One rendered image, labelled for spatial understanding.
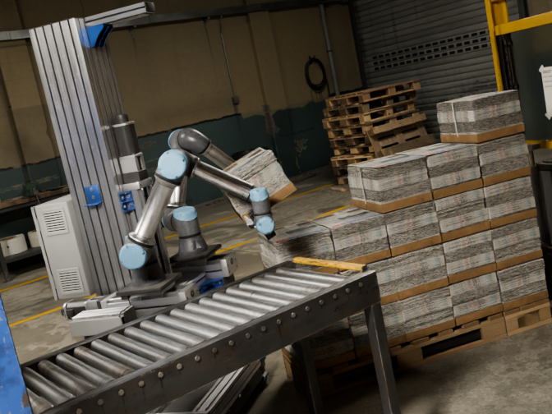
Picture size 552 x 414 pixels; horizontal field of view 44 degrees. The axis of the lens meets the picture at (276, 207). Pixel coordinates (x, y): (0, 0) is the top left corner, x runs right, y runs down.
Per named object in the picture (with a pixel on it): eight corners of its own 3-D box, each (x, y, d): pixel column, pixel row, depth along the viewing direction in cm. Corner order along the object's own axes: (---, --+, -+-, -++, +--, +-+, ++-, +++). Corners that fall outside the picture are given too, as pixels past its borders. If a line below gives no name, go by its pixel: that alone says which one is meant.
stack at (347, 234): (285, 376, 380) (255, 232, 366) (469, 318, 409) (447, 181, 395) (308, 402, 343) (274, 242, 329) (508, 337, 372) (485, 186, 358)
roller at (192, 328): (166, 324, 264) (163, 311, 264) (232, 345, 227) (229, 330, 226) (154, 328, 262) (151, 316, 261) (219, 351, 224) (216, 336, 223)
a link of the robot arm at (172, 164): (145, 268, 301) (195, 154, 294) (139, 277, 287) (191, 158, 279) (120, 257, 300) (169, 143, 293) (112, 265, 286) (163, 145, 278)
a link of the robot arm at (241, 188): (163, 165, 305) (263, 210, 309) (158, 168, 294) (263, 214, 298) (172, 141, 304) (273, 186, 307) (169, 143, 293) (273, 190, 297)
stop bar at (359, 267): (298, 260, 299) (297, 256, 298) (369, 269, 264) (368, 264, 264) (292, 263, 297) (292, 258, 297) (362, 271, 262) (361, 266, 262)
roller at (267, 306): (223, 297, 280) (216, 288, 278) (293, 314, 242) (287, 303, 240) (214, 306, 277) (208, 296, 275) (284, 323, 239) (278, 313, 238)
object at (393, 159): (347, 167, 375) (346, 164, 375) (393, 155, 382) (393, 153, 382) (376, 169, 340) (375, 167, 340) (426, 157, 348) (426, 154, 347)
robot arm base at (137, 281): (126, 289, 304) (121, 268, 302) (142, 278, 318) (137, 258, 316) (156, 285, 299) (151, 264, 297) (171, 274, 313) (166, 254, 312)
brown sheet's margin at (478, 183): (401, 193, 388) (400, 186, 387) (446, 181, 395) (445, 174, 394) (434, 199, 351) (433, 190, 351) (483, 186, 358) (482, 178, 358)
